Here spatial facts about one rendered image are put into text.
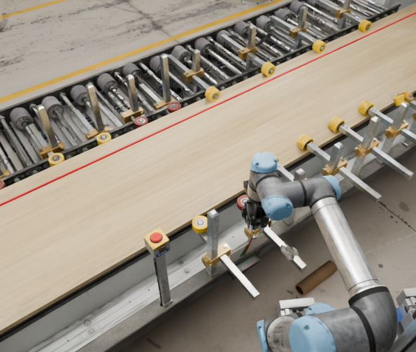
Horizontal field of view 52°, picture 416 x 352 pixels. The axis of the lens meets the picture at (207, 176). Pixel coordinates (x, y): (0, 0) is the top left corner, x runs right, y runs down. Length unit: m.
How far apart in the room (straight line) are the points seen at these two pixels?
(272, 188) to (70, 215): 1.20
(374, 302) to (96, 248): 1.29
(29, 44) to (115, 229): 3.59
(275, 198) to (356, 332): 0.38
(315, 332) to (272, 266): 2.00
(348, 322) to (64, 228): 1.43
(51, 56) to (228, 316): 3.41
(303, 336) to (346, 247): 0.25
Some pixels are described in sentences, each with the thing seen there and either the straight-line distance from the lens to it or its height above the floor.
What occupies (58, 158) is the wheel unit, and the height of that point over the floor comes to 0.90.
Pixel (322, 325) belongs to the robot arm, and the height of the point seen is 1.65.
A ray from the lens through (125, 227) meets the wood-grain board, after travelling 2.01.
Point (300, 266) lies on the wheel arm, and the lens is 1.96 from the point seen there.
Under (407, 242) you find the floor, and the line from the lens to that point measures 3.33.
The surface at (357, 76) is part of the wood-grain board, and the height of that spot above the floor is 0.90.
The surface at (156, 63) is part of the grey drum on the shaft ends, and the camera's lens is 3.08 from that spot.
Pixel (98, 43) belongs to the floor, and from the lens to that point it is 5.08.
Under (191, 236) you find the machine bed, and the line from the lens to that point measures 2.14.
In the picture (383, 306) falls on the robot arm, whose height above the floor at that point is 1.65.
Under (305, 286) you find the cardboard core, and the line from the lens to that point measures 2.82.
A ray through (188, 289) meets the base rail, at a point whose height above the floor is 0.70.
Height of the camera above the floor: 2.52
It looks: 48 degrees down
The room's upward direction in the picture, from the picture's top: straight up
